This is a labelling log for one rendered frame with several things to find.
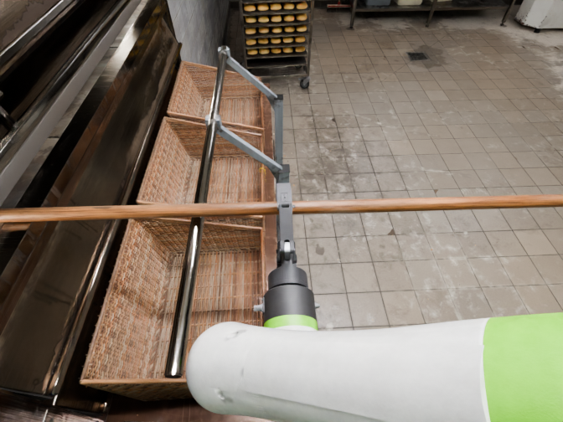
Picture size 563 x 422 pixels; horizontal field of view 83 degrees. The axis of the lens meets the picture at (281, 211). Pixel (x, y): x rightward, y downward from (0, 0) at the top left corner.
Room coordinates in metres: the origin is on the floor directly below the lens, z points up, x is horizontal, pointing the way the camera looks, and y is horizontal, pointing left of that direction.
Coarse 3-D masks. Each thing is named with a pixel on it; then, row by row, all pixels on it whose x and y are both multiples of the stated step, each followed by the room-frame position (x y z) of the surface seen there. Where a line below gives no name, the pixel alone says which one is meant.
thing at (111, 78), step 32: (160, 0) 1.87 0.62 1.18; (128, 32) 1.46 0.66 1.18; (128, 64) 1.22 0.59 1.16; (96, 96) 0.95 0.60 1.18; (96, 128) 0.83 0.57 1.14; (64, 160) 0.64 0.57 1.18; (32, 192) 0.52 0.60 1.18; (32, 224) 0.43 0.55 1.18; (0, 256) 0.34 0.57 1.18; (0, 288) 0.28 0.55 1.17
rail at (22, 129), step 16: (128, 0) 1.05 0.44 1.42; (112, 16) 0.90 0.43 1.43; (96, 32) 0.79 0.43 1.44; (80, 48) 0.70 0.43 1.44; (64, 64) 0.63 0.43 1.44; (80, 64) 0.66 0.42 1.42; (64, 80) 0.58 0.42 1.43; (48, 96) 0.52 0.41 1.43; (32, 112) 0.46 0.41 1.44; (16, 128) 0.42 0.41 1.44; (32, 128) 0.44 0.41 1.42; (0, 144) 0.38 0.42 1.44; (16, 144) 0.39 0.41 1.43; (0, 160) 0.35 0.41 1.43
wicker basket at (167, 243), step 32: (128, 224) 0.67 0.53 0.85; (160, 224) 0.72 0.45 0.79; (224, 224) 0.74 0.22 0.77; (128, 256) 0.57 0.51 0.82; (160, 256) 0.67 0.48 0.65; (224, 256) 0.71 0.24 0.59; (128, 288) 0.47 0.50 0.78; (160, 288) 0.55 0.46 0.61; (224, 288) 0.56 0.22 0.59; (256, 288) 0.56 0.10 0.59; (128, 320) 0.38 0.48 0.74; (160, 320) 0.44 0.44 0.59; (224, 320) 0.44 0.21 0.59; (256, 320) 0.44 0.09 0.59; (96, 352) 0.26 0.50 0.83; (128, 352) 0.29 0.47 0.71; (160, 352) 0.33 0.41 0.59; (96, 384) 0.18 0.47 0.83; (128, 384) 0.19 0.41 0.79; (160, 384) 0.19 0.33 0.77
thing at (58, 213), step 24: (0, 216) 0.43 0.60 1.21; (24, 216) 0.43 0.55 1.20; (48, 216) 0.43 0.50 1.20; (72, 216) 0.43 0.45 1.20; (96, 216) 0.43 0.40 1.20; (120, 216) 0.43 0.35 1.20; (144, 216) 0.44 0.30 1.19; (168, 216) 0.44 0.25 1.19; (192, 216) 0.44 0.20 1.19; (216, 216) 0.45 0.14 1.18
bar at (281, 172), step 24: (216, 72) 1.13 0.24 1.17; (240, 72) 1.32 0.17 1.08; (216, 96) 0.96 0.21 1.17; (216, 120) 0.83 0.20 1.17; (240, 144) 0.84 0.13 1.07; (288, 168) 0.85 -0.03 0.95; (192, 240) 0.39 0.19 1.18; (192, 264) 0.33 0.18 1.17; (192, 288) 0.28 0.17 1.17; (168, 360) 0.15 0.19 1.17
